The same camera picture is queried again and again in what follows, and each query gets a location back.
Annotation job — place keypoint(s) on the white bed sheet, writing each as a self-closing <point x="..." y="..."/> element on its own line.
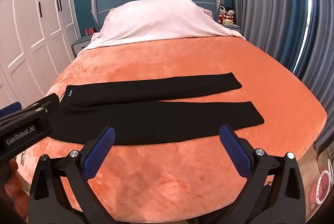
<point x="159" y="20"/>

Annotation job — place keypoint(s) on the grey curtain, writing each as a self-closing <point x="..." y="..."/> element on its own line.
<point x="263" y="4"/>

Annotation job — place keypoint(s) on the orange plush blanket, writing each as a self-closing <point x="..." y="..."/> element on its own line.
<point x="169" y="62"/>

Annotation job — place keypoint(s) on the pink round object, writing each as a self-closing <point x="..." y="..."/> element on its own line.
<point x="322" y="187"/>

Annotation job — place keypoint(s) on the red box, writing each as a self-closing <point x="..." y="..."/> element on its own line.
<point x="89" y="31"/>

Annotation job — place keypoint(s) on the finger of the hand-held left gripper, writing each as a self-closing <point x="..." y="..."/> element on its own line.
<point x="34" y="113"/>
<point x="51" y="100"/>

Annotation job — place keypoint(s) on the black pants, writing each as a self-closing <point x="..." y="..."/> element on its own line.
<point x="146" y="114"/>

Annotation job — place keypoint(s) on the grey nightstand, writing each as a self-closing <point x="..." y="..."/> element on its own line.
<point x="232" y="28"/>
<point x="79" y="45"/>

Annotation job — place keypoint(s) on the yellow box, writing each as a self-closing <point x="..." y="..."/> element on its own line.
<point x="227" y="22"/>

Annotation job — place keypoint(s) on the person's left hand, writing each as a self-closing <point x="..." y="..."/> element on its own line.
<point x="13" y="187"/>

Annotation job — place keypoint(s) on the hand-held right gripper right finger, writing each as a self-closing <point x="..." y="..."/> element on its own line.
<point x="234" y="150"/>

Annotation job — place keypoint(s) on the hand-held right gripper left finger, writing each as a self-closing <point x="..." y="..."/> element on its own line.
<point x="100" y="150"/>

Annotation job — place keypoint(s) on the red and white doll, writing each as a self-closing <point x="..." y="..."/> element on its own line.
<point x="230" y="14"/>
<point x="221" y="13"/>

